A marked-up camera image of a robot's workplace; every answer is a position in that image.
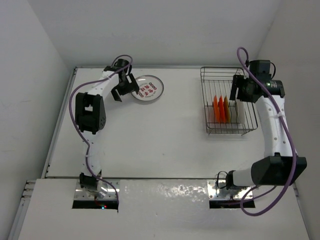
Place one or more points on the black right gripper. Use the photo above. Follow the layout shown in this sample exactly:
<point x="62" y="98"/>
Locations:
<point x="238" y="81"/>

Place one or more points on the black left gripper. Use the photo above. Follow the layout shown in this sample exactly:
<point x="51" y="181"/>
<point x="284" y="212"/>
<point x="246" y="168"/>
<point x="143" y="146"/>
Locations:
<point x="128" y="89"/>

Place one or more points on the plain white plate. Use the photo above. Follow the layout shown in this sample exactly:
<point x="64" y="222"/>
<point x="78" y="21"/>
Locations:
<point x="240" y="112"/>

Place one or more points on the white plate red lettering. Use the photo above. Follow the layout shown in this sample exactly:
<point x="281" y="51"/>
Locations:
<point x="151" y="88"/>

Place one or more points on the yellow rimmed dark plate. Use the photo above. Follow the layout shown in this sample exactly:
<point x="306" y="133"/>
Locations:
<point x="226" y="110"/>

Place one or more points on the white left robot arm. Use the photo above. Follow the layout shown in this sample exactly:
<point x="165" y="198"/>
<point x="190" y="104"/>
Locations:
<point x="90" y="118"/>

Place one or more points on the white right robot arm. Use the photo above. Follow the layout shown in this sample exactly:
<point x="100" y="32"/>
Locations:
<point x="281" y="165"/>

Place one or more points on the orange plastic plate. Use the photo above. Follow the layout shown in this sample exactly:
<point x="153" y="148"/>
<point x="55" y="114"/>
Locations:
<point x="216" y="110"/>
<point x="221" y="110"/>

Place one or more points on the white front cover panel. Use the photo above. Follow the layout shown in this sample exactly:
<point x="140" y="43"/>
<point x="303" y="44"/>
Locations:
<point x="154" y="210"/>

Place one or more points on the grey wire dish rack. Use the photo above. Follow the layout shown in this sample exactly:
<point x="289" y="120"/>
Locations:
<point x="218" y="81"/>

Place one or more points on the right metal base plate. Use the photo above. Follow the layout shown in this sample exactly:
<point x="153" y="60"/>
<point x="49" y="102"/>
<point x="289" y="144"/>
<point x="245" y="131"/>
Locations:
<point x="216" y="192"/>

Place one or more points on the metal base plate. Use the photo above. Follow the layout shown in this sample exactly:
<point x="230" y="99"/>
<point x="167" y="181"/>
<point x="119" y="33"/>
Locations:
<point x="216" y="192"/>
<point x="103" y="192"/>

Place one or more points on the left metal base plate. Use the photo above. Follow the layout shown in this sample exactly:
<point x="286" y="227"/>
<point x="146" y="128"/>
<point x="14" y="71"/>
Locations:
<point x="103" y="192"/>

